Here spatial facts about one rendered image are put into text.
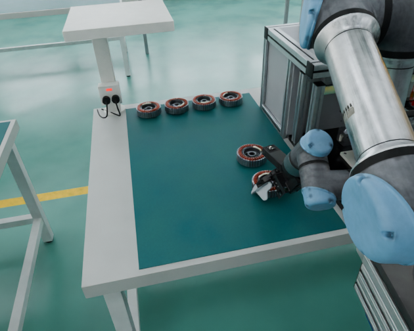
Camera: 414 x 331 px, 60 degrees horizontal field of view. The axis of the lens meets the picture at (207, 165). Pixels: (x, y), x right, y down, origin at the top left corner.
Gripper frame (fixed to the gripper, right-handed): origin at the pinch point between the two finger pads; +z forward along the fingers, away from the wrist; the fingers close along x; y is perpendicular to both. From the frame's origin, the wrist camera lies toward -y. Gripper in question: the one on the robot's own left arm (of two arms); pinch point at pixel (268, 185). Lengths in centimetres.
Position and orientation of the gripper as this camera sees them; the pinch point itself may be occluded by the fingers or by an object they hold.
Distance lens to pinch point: 122.4
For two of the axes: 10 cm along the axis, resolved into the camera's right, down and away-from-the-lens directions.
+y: 3.9, 8.6, -3.2
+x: 9.0, -2.9, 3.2
